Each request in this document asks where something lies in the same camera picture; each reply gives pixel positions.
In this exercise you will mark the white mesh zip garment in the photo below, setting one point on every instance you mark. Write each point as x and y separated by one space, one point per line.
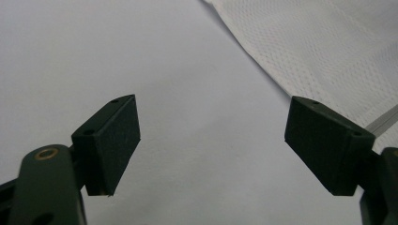
328 47

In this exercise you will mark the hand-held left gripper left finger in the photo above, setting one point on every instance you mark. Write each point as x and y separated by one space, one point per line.
109 140

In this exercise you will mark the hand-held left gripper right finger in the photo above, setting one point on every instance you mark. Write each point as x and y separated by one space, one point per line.
325 143

